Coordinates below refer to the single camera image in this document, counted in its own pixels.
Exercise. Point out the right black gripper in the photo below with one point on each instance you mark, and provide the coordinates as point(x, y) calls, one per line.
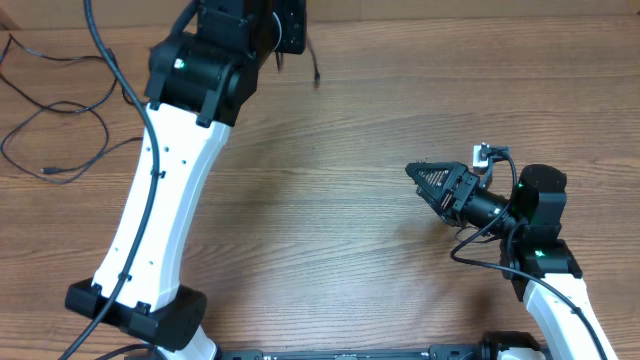
point(454, 175)

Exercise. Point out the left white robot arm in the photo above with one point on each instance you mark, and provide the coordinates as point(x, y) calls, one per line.
point(200, 76)

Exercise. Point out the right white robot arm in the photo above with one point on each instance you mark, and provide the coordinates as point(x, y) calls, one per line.
point(544, 273)

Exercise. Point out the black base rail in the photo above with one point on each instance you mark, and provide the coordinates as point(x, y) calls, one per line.
point(350, 354)

